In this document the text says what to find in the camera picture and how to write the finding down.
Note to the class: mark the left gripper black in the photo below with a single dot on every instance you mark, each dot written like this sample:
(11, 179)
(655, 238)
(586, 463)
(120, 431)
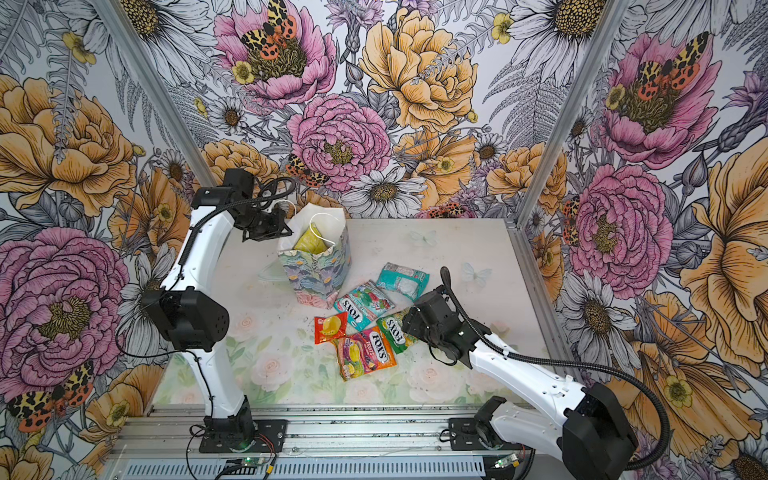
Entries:
(277, 227)

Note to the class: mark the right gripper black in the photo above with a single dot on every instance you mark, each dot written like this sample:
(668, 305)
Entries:
(412, 323)

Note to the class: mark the green yellow Fox's packet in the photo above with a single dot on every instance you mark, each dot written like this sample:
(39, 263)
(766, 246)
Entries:
(391, 326)

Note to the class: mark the teal Fox's candy packet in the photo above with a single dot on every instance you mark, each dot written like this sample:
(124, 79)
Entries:
(406, 281)

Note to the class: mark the floral paper gift bag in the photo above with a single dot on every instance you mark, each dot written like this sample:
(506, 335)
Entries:
(317, 279)

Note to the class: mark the orange fruit Fox's packet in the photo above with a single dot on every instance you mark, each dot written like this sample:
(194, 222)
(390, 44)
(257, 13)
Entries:
(363, 353)

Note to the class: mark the yellow corn chips packet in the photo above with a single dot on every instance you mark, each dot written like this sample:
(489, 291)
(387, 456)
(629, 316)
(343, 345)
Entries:
(311, 241)

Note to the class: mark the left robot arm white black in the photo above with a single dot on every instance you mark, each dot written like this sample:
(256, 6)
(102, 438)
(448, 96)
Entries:
(183, 309)

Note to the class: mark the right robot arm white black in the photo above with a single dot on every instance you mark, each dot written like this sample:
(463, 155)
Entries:
(584, 427)

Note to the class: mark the green red Fox's packet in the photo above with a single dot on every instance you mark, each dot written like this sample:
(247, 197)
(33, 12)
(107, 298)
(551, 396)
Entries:
(363, 305)

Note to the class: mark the small red lemon sachet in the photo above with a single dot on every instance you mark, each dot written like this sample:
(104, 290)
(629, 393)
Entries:
(328, 329)

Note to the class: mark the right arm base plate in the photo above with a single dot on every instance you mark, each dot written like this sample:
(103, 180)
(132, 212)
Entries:
(465, 434)

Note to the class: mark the aluminium mounting rail frame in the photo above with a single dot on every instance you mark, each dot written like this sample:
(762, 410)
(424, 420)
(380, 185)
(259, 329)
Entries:
(312, 431)

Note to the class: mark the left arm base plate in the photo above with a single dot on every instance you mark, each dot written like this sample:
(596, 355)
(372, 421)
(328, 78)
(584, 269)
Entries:
(261, 436)

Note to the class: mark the left corner aluminium post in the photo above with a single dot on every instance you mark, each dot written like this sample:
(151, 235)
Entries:
(130, 45)

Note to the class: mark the corner aluminium post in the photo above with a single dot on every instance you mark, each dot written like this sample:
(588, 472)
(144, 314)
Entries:
(607, 32)
(130, 45)

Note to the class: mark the white vented cable duct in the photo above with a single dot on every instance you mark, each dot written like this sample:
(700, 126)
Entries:
(415, 467)

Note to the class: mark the right corner aluminium post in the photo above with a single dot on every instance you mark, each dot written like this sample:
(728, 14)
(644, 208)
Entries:
(607, 32)

